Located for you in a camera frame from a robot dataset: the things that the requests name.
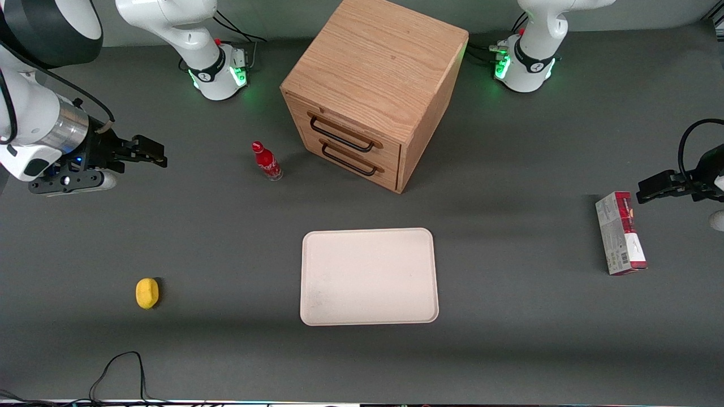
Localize black drawer handle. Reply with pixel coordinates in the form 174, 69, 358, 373
320, 141, 385, 177
308, 113, 383, 153

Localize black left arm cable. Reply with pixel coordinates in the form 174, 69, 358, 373
678, 118, 724, 183

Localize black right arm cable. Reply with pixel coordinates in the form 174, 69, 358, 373
0, 42, 117, 148

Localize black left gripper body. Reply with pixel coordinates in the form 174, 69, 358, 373
687, 144, 724, 202

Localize black left base cables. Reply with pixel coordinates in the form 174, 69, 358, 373
467, 11, 529, 67

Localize yellow lemon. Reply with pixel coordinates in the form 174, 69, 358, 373
135, 277, 160, 310

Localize beige plastic tray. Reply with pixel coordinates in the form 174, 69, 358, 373
299, 227, 440, 327

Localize black right base cables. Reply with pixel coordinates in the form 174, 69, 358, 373
214, 10, 268, 45

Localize black base cables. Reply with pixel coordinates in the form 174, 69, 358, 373
467, 11, 529, 67
214, 10, 268, 45

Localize grey and red carton box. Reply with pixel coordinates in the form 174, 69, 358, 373
594, 191, 648, 276

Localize red coke bottle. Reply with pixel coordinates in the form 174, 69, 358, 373
251, 141, 283, 181

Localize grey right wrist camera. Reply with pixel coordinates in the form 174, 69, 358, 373
28, 168, 118, 197

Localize black cable on table edge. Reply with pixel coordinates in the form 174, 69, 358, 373
0, 351, 170, 406

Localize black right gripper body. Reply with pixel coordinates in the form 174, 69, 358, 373
72, 128, 136, 172

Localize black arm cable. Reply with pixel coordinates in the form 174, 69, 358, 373
0, 42, 117, 148
678, 118, 724, 183

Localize wooden drawer cabinet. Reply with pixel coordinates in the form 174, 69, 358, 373
279, 0, 469, 194

